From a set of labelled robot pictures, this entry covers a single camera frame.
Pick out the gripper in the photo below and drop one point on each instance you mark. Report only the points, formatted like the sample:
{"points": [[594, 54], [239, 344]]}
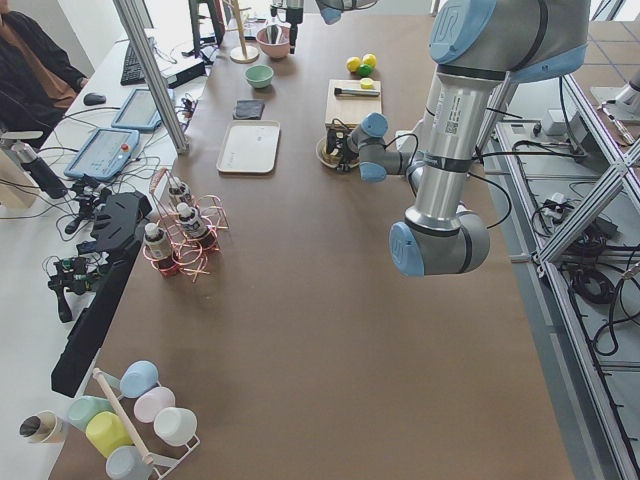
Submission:
{"points": [[340, 145], [294, 20]]}

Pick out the white plate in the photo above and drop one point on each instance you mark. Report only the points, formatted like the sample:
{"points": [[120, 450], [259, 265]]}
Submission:
{"points": [[321, 156]]}

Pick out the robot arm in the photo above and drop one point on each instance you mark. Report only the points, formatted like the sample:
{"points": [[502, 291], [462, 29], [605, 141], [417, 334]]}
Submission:
{"points": [[527, 41], [330, 10]]}

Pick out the cream rabbit tray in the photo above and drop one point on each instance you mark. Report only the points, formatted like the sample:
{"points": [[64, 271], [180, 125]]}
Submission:
{"points": [[249, 147]]}

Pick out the metal ice scoop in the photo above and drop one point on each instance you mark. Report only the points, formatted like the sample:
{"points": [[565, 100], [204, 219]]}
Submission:
{"points": [[274, 34]]}

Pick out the pink bowl with ice cubes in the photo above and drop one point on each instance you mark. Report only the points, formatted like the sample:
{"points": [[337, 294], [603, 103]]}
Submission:
{"points": [[278, 50]]}

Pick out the wooden mug tree stand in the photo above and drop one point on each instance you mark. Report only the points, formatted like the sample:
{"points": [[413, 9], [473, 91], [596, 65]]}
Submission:
{"points": [[243, 53]]}

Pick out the wooden cutting board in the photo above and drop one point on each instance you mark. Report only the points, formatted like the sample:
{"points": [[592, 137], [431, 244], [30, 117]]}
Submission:
{"points": [[351, 109]]}

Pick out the mint green bowl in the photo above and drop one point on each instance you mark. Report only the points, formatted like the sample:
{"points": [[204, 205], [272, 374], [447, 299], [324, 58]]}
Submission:
{"points": [[259, 76]]}

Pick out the yellow lemon left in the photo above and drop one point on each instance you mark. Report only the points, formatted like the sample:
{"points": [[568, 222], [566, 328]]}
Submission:
{"points": [[353, 63]]}

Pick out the yellow lemon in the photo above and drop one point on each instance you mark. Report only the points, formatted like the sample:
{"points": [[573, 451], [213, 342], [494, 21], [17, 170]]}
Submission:
{"points": [[353, 63], [370, 60]]}

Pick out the yellow lemon right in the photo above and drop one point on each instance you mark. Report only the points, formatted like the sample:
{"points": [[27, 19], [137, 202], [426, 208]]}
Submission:
{"points": [[370, 60]]}

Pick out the lime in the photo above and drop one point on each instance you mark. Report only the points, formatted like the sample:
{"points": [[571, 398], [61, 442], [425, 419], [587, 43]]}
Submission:
{"points": [[364, 70]]}

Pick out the half lemon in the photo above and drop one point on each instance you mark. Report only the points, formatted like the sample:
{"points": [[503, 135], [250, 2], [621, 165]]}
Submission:
{"points": [[367, 84]]}

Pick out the dark grey cloth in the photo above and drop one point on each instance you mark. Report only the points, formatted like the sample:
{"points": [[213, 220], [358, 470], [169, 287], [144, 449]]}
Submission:
{"points": [[248, 109]]}

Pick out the tea bottle two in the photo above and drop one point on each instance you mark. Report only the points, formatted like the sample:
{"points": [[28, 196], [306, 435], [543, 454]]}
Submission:
{"points": [[192, 224]]}

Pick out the black keyboard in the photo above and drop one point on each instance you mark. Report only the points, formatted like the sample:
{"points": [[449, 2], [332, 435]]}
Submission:
{"points": [[132, 71]]}

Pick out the tea bottle one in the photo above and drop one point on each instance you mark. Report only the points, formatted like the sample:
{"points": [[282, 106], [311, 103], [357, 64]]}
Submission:
{"points": [[180, 193]]}

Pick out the blue teach pendant far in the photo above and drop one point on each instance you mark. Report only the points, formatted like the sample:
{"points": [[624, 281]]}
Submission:
{"points": [[138, 112]]}

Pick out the blue teach pendant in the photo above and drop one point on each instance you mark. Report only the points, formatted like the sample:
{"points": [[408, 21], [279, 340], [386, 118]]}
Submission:
{"points": [[104, 154], [138, 112]]}

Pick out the tea bottle three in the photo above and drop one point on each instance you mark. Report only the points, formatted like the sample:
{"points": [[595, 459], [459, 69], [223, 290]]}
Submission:
{"points": [[160, 249]]}

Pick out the computer mouse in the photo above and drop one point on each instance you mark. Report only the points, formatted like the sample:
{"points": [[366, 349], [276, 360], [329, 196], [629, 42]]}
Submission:
{"points": [[94, 99]]}

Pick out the blue teach pendant near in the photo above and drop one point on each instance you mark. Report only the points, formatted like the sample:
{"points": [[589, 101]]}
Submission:
{"points": [[104, 154]]}

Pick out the seated person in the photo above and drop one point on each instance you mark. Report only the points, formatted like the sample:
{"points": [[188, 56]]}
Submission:
{"points": [[38, 82]]}

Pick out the black thermos bottle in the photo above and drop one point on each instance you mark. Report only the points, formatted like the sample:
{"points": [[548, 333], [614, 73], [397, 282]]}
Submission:
{"points": [[39, 170]]}

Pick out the pink cup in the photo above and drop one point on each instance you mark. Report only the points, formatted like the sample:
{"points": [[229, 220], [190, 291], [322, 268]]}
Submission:
{"points": [[149, 404]]}

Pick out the white cup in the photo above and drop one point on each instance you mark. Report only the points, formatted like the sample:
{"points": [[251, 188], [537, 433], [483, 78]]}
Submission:
{"points": [[175, 426]]}

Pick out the white cup rack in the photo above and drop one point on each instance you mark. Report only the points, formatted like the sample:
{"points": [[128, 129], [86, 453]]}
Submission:
{"points": [[167, 462]]}

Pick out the mint cup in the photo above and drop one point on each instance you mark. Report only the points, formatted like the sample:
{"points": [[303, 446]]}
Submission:
{"points": [[83, 409]]}

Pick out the yellow cup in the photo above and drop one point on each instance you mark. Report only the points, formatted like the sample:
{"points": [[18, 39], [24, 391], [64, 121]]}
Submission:
{"points": [[106, 433]]}

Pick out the grey blue cup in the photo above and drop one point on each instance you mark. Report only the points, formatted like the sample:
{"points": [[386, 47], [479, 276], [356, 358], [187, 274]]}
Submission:
{"points": [[125, 463]]}

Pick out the paper coffee cup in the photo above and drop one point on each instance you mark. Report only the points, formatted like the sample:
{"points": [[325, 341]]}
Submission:
{"points": [[44, 427]]}

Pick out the aluminium frame post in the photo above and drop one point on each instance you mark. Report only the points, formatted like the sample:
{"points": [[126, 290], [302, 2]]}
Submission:
{"points": [[132, 23]]}

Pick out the copper wire bottle rack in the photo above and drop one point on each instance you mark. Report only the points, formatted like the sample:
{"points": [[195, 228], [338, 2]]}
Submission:
{"points": [[191, 257]]}

